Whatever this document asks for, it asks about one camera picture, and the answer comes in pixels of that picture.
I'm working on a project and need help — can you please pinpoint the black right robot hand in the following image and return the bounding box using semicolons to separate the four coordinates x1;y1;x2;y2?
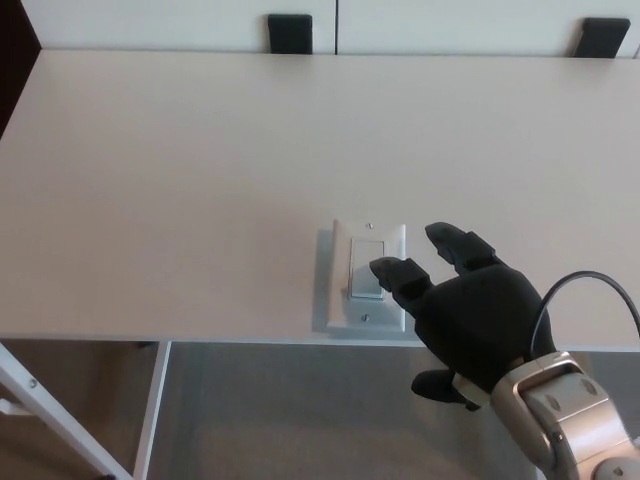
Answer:
368;222;559;412

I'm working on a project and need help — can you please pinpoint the white light switch with plate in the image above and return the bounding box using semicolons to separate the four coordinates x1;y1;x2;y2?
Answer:
324;218;407;341

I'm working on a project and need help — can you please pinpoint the white cabinet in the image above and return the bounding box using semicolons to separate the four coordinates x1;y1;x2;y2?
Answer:
22;0;640;60

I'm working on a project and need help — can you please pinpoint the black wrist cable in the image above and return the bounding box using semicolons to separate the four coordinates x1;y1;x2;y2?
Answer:
529;270;640;361

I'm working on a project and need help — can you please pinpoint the black cabinet handle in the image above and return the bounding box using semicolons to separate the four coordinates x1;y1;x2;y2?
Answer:
573;17;631;60
267;13;314;55

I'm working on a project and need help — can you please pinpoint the white metal table leg frame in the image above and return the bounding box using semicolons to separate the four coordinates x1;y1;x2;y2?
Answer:
0;339;172;480

